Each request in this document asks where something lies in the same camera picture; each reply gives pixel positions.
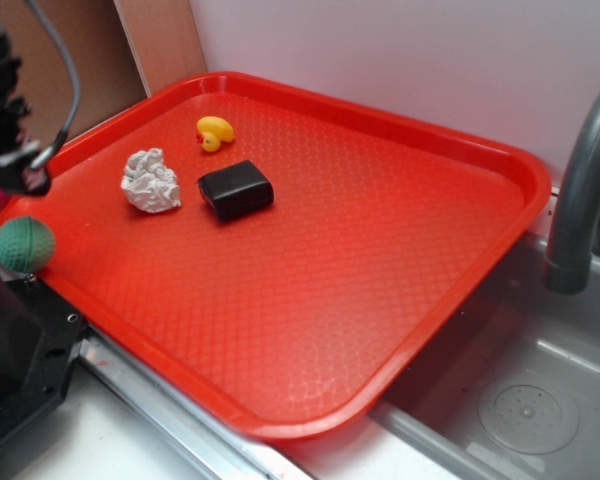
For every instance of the green ball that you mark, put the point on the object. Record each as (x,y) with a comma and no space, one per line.
(26,244)

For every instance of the black rectangular box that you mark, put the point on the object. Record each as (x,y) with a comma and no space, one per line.
(235,191)

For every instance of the sink drain cover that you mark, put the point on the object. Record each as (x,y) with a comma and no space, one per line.
(528,415)

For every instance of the red plastic tray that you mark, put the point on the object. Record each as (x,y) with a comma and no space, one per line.
(290,321)

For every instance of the grey sink basin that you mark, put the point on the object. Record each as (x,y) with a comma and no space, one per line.
(510,325)

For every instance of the yellow rubber duck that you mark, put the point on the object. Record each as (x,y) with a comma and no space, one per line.
(212,132)

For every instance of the grey sink faucet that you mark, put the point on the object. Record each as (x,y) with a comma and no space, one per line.
(574,236)

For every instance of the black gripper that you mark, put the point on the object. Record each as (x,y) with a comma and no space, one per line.
(16,152)

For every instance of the wooden panel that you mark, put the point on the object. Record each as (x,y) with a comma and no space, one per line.
(124,51)

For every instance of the crumpled white paper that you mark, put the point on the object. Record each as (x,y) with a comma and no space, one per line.
(148,184)

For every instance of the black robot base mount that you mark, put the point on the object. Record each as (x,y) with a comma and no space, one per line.
(40,336)

